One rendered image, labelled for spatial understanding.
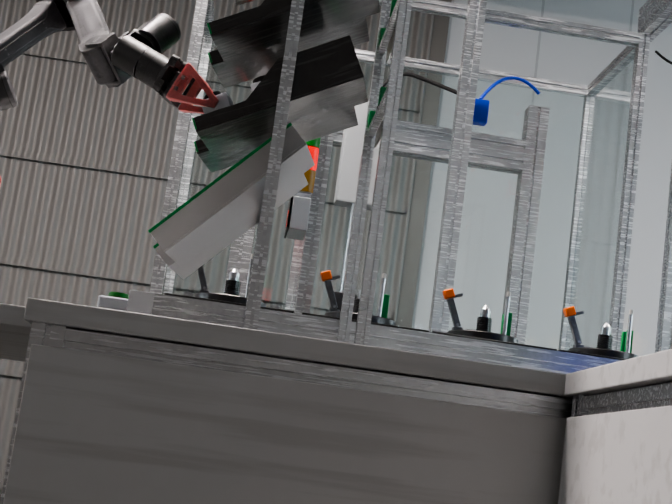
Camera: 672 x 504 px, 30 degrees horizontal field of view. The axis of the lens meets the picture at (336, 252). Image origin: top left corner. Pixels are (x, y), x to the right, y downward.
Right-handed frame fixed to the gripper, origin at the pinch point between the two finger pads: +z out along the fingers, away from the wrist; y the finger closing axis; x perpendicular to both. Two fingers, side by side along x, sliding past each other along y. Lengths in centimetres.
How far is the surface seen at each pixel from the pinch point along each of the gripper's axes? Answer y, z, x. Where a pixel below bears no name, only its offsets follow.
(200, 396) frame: -32, 32, 38
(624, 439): -47, 81, 15
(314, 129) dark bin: 16.6, 11.5, -7.1
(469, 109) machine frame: 132, 11, -49
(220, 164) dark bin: 17.7, -0.1, 6.7
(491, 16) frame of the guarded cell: 138, 1, -75
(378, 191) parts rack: -5.0, 32.0, -0.7
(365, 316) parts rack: -5.1, 40.6, 16.9
